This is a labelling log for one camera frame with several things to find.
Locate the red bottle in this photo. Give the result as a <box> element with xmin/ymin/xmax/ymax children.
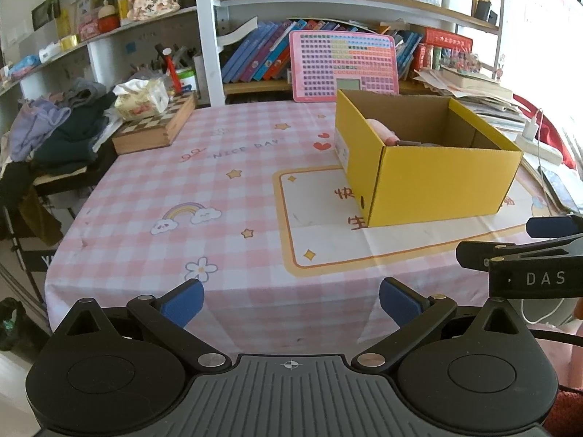
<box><xmin>165</xmin><ymin>48</ymin><xmax>184</xmax><ymax>94</ymax></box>

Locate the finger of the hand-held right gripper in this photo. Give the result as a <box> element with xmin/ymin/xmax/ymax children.
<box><xmin>527</xmin><ymin>215</ymin><xmax>583</xmax><ymax>238</ymax></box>
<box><xmin>457</xmin><ymin>233</ymin><xmax>583</xmax><ymax>270</ymax></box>

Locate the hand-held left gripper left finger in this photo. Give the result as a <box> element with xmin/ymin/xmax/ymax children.
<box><xmin>57</xmin><ymin>277</ymin><xmax>231</xmax><ymax>373</ymax></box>

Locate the pink plush pig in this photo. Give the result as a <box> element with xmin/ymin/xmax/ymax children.
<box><xmin>367</xmin><ymin>118</ymin><xmax>400</xmax><ymax>146</ymax></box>

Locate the white paperback book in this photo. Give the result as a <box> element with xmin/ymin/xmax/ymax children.
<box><xmin>218</xmin><ymin>20</ymin><xmax>266</xmax><ymax>48</ymax></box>

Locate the white green pen cup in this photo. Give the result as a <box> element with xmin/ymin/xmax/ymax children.
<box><xmin>175</xmin><ymin>67</ymin><xmax>199</xmax><ymax>94</ymax></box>

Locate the red round pot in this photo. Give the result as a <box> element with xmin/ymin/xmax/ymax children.
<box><xmin>97</xmin><ymin>0</ymin><xmax>121</xmax><ymax>34</ymax></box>

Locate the blue wipes packet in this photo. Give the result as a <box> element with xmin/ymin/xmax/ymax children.
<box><xmin>8</xmin><ymin>55</ymin><xmax>42</xmax><ymax>78</ymax></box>

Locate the pink learning tablet toy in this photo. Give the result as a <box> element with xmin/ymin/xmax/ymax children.
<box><xmin>289</xmin><ymin>31</ymin><xmax>400</xmax><ymax>103</ymax></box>

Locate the yellow cardboard box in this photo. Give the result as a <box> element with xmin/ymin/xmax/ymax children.
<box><xmin>334</xmin><ymin>88</ymin><xmax>524</xmax><ymax>228</ymax></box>

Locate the red cloth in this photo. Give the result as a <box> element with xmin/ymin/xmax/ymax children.
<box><xmin>512</xmin><ymin>95</ymin><xmax>578</xmax><ymax>170</ymax></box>

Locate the white power adapter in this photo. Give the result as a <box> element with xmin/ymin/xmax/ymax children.
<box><xmin>521</xmin><ymin>108</ymin><xmax>545</xmax><ymax>140</ymax></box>

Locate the pile of clothes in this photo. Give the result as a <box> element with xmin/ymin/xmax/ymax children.
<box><xmin>0</xmin><ymin>77</ymin><xmax>120</xmax><ymax>249</ymax></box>

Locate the pink checked tablecloth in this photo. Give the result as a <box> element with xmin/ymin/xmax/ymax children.
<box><xmin>44</xmin><ymin>100</ymin><xmax>583</xmax><ymax>360</ymax></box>

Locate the white shelf unit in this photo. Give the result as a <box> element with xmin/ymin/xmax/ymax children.
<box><xmin>0</xmin><ymin>0</ymin><xmax>506</xmax><ymax>105</ymax></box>

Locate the row of books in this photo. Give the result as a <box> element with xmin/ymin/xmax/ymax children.
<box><xmin>221</xmin><ymin>18</ymin><xmax>426</xmax><ymax>85</ymax></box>

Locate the black smartphone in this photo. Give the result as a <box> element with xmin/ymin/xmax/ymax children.
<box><xmin>539</xmin><ymin>168</ymin><xmax>581</xmax><ymax>214</ymax></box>

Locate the wooden chess box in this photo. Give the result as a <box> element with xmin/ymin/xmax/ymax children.
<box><xmin>111</xmin><ymin>91</ymin><xmax>199</xmax><ymax>155</ymax></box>

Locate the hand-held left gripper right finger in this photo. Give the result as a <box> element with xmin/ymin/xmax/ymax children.
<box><xmin>353</xmin><ymin>277</ymin><xmax>529</xmax><ymax>373</ymax></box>

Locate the black photo frame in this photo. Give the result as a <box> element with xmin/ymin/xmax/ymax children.
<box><xmin>31</xmin><ymin>1</ymin><xmax>59</xmax><ymax>32</ymax></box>

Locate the pile of papers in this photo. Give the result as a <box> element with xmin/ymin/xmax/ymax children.
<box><xmin>412</xmin><ymin>66</ymin><xmax>529</xmax><ymax>133</ymax></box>

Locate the red boxed book set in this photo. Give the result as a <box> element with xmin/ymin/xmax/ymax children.
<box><xmin>412</xmin><ymin>27</ymin><xmax>484</xmax><ymax>74</ymax></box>

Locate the floral tissue box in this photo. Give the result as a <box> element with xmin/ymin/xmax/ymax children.
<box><xmin>112</xmin><ymin>77</ymin><xmax>170</xmax><ymax>121</ymax></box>

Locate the white power strip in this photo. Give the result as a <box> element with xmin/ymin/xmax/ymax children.
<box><xmin>501</xmin><ymin>130</ymin><xmax>566</xmax><ymax>165</ymax></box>

